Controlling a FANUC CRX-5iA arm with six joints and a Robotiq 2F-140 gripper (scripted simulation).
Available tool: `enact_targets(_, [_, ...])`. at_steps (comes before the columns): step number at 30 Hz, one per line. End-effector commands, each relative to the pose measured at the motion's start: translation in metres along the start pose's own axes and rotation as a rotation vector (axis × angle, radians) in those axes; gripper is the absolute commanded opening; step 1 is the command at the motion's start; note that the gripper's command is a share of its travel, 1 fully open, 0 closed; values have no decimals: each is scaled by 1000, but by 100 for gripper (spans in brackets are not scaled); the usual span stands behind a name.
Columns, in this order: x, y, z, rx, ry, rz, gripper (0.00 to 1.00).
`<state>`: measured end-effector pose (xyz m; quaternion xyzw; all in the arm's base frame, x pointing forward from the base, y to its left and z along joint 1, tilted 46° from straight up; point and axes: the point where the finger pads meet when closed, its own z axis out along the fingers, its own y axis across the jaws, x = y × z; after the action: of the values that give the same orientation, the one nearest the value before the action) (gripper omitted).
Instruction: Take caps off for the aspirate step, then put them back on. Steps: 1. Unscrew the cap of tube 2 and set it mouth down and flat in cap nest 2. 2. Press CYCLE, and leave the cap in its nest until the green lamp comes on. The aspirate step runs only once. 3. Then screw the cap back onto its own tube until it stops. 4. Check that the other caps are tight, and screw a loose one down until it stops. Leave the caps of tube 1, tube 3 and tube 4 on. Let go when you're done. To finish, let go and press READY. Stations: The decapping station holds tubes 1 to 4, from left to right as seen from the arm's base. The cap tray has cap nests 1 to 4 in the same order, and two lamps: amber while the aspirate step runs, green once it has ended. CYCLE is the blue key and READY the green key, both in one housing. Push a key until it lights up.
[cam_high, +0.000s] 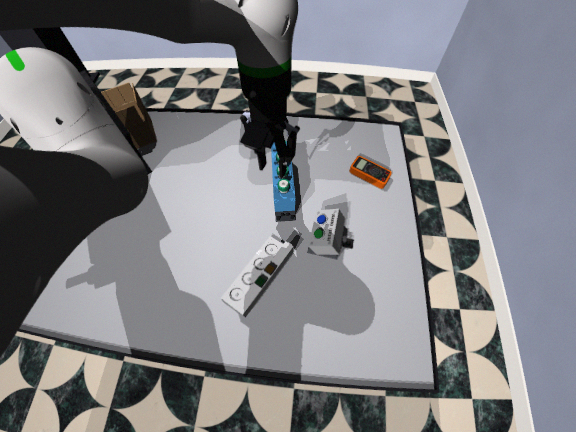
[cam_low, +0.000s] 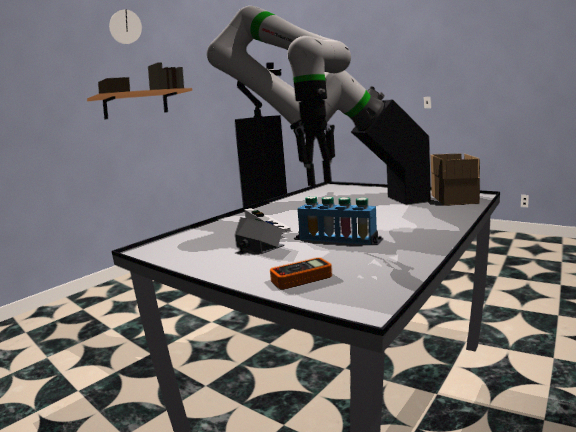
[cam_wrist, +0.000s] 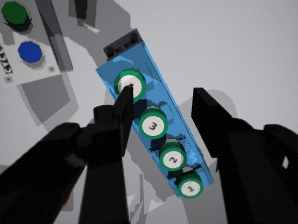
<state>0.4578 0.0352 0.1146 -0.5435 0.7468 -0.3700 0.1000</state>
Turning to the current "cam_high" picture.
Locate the blue test tube rack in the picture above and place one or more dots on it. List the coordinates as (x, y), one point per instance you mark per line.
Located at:
(282, 202)

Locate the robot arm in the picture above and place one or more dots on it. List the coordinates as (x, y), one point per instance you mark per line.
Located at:
(51, 200)

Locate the black table edge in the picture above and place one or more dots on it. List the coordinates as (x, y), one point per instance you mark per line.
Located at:
(426, 286)

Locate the white button panel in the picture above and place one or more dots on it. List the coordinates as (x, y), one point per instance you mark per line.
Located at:
(327, 234)

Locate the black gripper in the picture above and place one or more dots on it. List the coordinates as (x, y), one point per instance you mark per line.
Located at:
(275, 114)

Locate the orange pocket multimeter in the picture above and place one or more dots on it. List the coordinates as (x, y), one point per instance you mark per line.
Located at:
(370, 172)

